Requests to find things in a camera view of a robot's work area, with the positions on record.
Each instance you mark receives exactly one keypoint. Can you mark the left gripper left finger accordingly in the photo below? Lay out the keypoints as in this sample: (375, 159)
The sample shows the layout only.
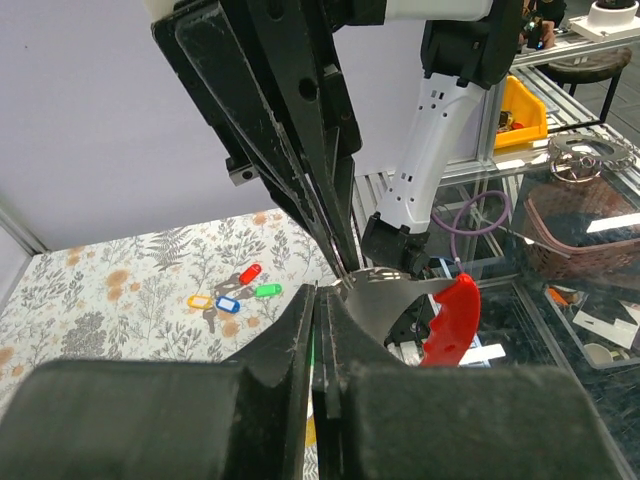
(242, 418)

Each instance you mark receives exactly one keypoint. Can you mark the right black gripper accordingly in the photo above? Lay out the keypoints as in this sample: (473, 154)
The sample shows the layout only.
(266, 77)

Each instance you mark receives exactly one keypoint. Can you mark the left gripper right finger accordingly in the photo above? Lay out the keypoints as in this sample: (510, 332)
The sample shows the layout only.
(378, 418)

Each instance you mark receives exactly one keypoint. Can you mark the grey red key ring holder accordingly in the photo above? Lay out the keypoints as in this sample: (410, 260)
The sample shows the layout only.
(441, 314)

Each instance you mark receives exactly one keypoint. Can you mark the red key tag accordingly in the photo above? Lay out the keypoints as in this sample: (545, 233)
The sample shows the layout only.
(250, 274)

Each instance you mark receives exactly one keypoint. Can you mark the green key tag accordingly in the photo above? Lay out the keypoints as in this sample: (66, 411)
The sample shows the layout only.
(312, 347)
(268, 290)

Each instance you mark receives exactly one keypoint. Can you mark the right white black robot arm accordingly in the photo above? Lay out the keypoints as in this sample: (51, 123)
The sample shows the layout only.
(467, 48)

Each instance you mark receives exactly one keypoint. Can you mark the blue key tag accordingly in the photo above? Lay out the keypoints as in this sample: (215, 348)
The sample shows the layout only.
(227, 304)

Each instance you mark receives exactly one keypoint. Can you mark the yellow key tag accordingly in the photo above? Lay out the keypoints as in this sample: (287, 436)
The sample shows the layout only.
(201, 302)

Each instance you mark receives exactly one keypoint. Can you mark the yellow storage bin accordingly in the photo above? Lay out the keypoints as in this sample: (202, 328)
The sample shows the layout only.
(526, 116)

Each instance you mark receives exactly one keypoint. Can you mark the brown wicker basket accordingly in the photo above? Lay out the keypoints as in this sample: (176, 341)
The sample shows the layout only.
(582, 231)

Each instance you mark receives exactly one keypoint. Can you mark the round black stool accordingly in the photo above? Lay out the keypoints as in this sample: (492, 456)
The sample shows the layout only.
(591, 69)

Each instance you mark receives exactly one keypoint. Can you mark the shiny metal ring part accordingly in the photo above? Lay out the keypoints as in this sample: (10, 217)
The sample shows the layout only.
(580, 158)

